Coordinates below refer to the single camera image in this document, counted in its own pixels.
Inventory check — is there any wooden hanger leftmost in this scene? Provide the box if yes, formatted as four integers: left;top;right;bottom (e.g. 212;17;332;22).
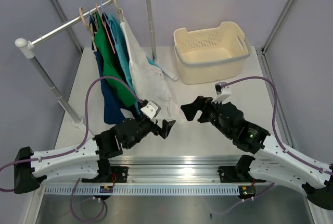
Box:
79;7;97;51

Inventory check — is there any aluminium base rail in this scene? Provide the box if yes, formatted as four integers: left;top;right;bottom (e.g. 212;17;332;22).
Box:
109;155;241;185

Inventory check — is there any dark blue t shirt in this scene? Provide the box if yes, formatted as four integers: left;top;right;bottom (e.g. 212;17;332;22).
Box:
89;16;125;125

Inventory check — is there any light blue t shirt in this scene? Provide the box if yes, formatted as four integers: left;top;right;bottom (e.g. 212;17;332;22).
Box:
108;12;158;99

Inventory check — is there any black t shirt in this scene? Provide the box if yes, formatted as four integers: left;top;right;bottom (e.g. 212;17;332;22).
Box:
101;13;109;31

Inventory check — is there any green t shirt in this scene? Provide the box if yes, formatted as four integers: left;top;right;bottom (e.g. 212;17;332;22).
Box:
94;13;137;107

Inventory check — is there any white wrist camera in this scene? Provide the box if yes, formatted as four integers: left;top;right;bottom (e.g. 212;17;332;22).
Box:
140;100;161;115
212;82;232;104

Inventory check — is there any blue plastic hanger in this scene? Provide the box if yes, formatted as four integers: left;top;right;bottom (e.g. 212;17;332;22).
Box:
100;0;118;44

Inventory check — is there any cream plastic laundry basket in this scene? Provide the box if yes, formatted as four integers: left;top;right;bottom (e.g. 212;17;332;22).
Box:
173;21;252;85

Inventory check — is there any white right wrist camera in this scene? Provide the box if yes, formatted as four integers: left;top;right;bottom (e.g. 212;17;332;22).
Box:
212;82;232;104

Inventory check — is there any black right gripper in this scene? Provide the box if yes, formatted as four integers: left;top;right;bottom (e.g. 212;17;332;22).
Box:
181;95;233;139

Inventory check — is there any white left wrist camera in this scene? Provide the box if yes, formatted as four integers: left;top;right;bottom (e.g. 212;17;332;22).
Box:
140;100;161;115

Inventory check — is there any metal clothes rack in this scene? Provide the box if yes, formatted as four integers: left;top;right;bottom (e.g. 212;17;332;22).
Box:
15;0;178;129

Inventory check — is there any white t shirt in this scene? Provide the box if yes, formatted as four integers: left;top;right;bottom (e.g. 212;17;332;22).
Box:
120;19;186;124

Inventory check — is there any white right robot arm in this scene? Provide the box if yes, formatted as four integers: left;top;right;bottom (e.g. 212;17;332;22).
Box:
181;96;332;210

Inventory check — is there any wooden hanger of white shirt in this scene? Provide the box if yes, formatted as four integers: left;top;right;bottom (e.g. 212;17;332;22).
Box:
113;0;124;22

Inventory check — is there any white slotted cable duct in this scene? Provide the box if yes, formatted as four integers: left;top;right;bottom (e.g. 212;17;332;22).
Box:
44;184;240;196

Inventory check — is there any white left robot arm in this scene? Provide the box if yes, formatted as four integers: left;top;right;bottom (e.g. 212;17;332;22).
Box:
14;117;175;194

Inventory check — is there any pink plastic hanger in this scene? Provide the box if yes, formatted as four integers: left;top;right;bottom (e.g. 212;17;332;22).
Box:
95;3;116;54

